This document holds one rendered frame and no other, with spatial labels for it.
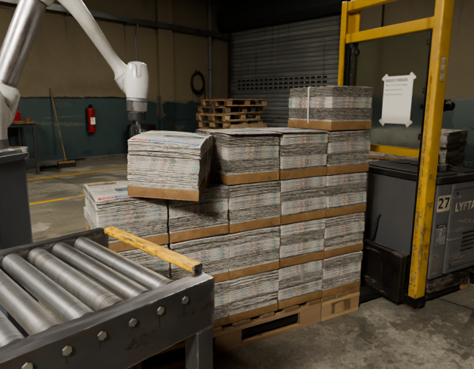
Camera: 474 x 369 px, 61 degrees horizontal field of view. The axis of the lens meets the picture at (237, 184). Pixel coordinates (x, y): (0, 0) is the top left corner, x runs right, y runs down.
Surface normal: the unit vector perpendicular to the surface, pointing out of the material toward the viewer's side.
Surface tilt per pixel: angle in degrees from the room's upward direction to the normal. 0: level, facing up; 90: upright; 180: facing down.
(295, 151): 90
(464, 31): 90
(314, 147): 90
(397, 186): 90
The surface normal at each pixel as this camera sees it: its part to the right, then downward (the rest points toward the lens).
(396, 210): -0.88, 0.09
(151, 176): -0.07, 0.29
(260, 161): 0.49, 0.17
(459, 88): -0.70, 0.14
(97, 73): 0.72, 0.14
